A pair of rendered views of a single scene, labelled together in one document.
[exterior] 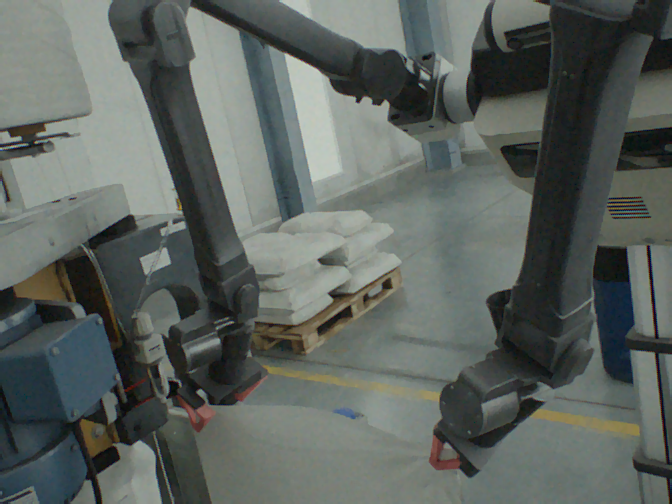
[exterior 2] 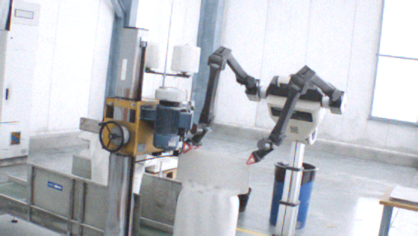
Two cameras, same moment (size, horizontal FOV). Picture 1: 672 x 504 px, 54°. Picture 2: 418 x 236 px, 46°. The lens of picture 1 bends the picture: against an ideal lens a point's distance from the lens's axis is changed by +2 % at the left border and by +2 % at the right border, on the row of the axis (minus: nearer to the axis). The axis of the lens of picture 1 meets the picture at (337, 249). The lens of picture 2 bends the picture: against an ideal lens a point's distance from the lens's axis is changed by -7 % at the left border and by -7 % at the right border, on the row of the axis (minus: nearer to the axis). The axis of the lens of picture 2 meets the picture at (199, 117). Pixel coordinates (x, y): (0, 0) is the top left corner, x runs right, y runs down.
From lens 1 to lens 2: 2.39 m
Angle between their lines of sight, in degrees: 15
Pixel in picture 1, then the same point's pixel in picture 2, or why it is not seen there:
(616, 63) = (295, 95)
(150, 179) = (47, 83)
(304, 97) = not seen: hidden behind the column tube
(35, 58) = (196, 61)
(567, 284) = (283, 126)
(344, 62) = (243, 76)
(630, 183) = (295, 123)
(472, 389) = (264, 140)
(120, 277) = not seen: hidden behind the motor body
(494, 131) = (270, 102)
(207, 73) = (91, 34)
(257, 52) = (119, 30)
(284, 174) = not seen: hidden behind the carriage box
